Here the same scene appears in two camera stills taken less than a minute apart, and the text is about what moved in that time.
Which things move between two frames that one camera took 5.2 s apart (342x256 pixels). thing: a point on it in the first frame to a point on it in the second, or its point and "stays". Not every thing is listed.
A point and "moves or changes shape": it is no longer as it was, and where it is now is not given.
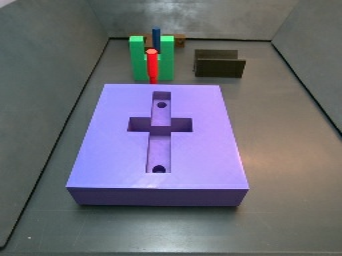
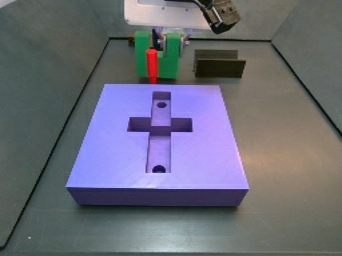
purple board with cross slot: [159, 149] stays
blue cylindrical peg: [157, 39] stays
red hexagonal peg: [153, 62] stays
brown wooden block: [179, 39] to [131, 40]
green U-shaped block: [166, 58] moves or changes shape
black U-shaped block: [218, 63] stays
